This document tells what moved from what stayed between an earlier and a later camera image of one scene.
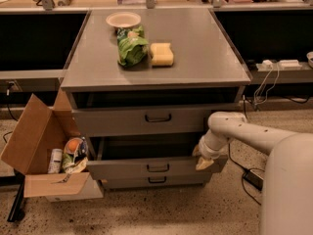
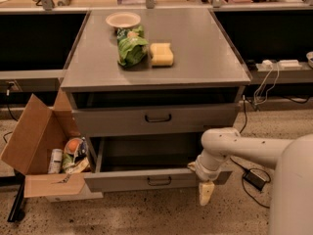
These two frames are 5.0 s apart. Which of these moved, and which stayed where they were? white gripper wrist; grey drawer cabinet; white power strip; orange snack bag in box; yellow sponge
Moved: white gripper wrist
Stayed: white power strip; yellow sponge; grey drawer cabinet; orange snack bag in box
